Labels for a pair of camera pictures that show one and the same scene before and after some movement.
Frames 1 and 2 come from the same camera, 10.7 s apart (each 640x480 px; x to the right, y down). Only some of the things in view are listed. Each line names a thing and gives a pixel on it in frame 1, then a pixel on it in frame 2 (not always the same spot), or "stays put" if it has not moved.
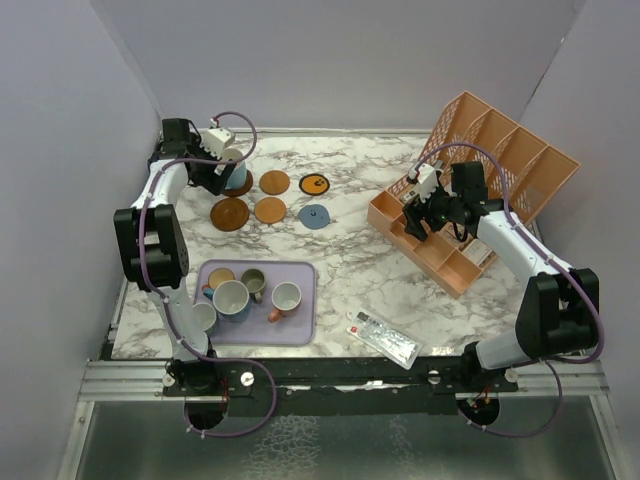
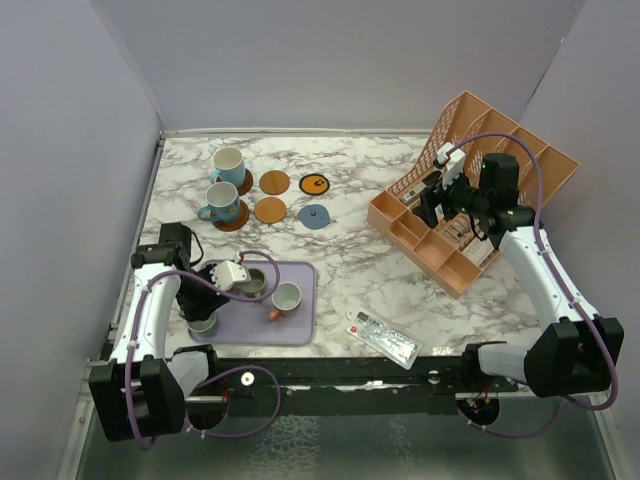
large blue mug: x=231 y=299 → x=223 y=203
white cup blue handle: x=239 y=177 stays put
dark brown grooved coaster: x=241 y=191 stays put
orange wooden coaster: x=274 y=182 stays put
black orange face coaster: x=314 y=184 stays put
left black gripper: x=210 y=180 → x=203 y=307
